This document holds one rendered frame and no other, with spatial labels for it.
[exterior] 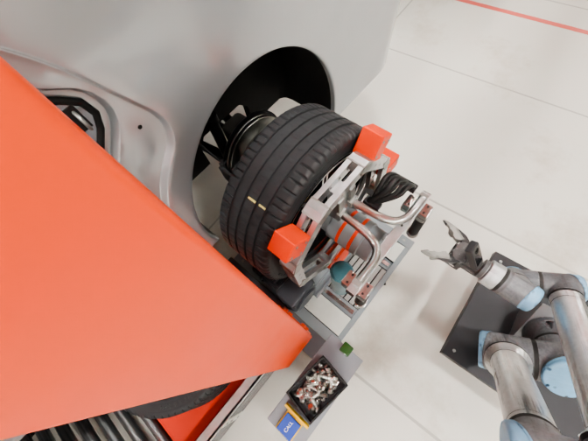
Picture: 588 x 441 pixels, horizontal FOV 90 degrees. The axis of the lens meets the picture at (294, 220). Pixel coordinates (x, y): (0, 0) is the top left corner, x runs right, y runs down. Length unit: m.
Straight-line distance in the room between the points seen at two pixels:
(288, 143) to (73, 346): 0.77
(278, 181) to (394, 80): 2.17
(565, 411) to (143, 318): 1.75
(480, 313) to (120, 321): 1.63
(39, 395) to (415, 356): 1.80
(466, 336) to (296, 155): 1.21
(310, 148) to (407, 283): 1.29
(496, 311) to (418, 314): 0.41
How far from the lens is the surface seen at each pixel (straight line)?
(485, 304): 1.75
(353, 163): 0.92
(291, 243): 0.80
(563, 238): 2.44
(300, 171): 0.84
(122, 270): 0.19
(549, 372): 1.49
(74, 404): 0.28
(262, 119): 1.25
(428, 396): 1.94
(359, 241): 1.03
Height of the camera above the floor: 1.87
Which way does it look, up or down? 64 degrees down
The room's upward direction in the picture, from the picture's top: 17 degrees counter-clockwise
